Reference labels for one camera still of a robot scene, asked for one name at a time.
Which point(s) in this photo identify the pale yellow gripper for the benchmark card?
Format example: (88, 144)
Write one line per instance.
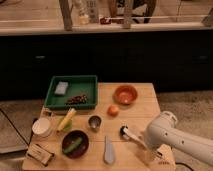
(151, 155)

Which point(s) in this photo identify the white dish brush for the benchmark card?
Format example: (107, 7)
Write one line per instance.
(131, 134)

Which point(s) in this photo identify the red bowl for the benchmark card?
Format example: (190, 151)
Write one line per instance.
(125, 94)

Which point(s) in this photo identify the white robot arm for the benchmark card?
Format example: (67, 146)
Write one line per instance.
(162, 130)

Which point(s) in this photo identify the dark maroon bowl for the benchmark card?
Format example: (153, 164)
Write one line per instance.
(81, 149)

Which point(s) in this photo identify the orange round fruit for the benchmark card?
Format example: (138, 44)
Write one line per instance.
(113, 110)

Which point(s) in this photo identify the small metal cup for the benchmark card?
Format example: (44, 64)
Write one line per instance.
(94, 123)

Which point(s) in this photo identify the green cucumber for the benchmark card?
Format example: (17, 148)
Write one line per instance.
(73, 145)

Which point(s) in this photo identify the yellow corn cob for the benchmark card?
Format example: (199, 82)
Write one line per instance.
(66, 119)

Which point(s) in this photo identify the green plastic tray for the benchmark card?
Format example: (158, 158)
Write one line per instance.
(78, 85)

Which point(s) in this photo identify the grey sponge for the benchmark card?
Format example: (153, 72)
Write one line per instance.
(61, 88)

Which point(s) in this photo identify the white cup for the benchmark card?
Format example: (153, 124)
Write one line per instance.
(42, 127)

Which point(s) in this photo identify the brown wooden box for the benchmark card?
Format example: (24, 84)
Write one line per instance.
(40, 154)

